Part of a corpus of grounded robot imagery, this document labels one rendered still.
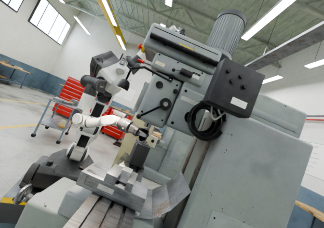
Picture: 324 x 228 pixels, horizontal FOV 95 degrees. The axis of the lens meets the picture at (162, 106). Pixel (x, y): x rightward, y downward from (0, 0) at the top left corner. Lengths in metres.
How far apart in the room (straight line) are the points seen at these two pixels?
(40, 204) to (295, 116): 1.54
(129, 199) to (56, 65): 11.84
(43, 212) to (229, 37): 1.45
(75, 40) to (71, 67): 1.84
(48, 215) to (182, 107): 0.91
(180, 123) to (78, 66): 11.04
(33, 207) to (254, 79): 1.26
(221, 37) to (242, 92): 0.49
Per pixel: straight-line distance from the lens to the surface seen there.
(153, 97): 0.90
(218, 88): 0.69
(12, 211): 1.75
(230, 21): 1.19
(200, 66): 0.95
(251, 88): 0.76
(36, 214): 1.15
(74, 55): 12.05
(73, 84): 6.37
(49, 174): 1.65
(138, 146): 1.34
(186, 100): 0.89
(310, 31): 3.55
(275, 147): 1.00
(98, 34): 12.07
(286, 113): 1.20
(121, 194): 0.87
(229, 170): 0.89
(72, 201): 1.03
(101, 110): 1.63
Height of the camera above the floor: 1.37
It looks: 4 degrees up
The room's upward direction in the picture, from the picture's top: 23 degrees clockwise
